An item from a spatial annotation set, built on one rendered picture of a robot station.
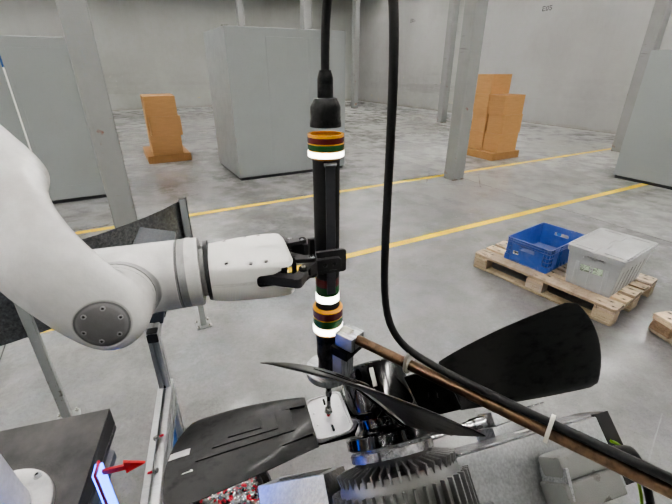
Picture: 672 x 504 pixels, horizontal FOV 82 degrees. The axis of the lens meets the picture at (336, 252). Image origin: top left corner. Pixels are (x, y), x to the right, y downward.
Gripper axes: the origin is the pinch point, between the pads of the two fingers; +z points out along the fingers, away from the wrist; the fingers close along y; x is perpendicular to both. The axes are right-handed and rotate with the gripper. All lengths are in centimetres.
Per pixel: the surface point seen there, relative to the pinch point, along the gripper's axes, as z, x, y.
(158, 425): -37, -63, -38
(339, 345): 0.8, -13.0, 3.4
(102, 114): -117, -19, -409
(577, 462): 35, -33, 17
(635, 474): 21.0, -11.5, 30.9
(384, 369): 9.7, -22.9, -0.2
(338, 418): 1.2, -29.9, 1.3
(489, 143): 522, -122, -644
